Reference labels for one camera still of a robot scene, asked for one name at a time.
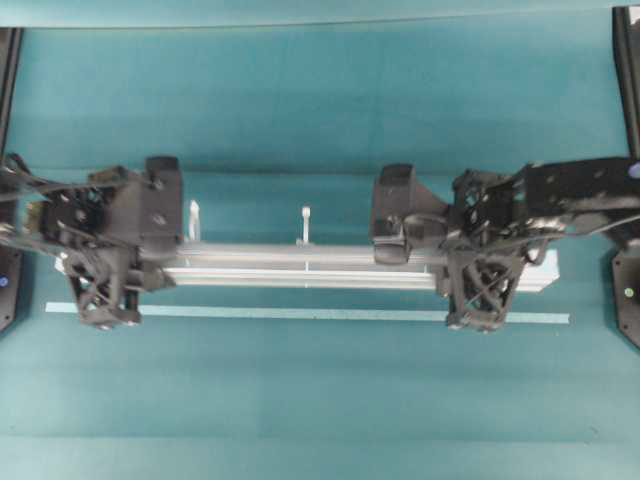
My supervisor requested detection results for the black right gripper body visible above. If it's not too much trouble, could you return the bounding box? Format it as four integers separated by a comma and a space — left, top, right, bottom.
369, 167, 530, 250

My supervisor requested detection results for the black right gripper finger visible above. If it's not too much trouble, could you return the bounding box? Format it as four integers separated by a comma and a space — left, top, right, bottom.
379, 163, 414, 184
373, 237, 411, 265

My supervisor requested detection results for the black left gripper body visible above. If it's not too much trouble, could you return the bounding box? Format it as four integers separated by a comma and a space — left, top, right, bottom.
39, 167, 183, 250

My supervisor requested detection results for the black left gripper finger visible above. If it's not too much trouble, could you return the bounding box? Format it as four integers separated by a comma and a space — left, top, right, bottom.
145, 156, 180, 173
127, 264, 176, 292

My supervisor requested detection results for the large silver metal rail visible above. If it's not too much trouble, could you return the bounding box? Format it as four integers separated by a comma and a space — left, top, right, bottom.
54, 242, 560, 296

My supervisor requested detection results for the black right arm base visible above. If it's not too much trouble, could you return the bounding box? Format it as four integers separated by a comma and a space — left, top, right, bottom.
611, 251, 639, 348

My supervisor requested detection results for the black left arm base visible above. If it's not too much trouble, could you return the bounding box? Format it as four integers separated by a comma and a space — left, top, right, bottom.
0, 246, 23, 331

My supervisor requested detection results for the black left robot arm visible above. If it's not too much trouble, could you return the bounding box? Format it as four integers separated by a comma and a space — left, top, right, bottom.
1, 153, 183, 292

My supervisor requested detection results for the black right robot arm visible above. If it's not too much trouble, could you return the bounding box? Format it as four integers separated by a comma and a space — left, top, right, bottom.
369, 157, 639, 265

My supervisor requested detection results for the light blue tape strip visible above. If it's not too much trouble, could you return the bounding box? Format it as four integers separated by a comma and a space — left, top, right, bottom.
45, 302, 570, 325

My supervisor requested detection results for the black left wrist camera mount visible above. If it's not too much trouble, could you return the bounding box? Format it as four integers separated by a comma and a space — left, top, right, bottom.
61, 247, 141, 330

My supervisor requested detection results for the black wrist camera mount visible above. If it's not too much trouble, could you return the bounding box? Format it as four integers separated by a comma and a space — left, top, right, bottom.
61, 247, 141, 330
446, 251, 525, 333

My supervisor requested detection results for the white cable tie end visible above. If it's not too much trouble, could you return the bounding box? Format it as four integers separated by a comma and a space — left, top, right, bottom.
188, 200, 201, 242

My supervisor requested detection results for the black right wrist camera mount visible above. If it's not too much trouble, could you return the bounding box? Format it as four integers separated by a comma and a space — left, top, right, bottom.
446, 251, 525, 333

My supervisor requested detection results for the white cable tie middle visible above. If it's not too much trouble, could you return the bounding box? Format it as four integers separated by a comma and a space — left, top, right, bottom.
296, 206, 311, 246

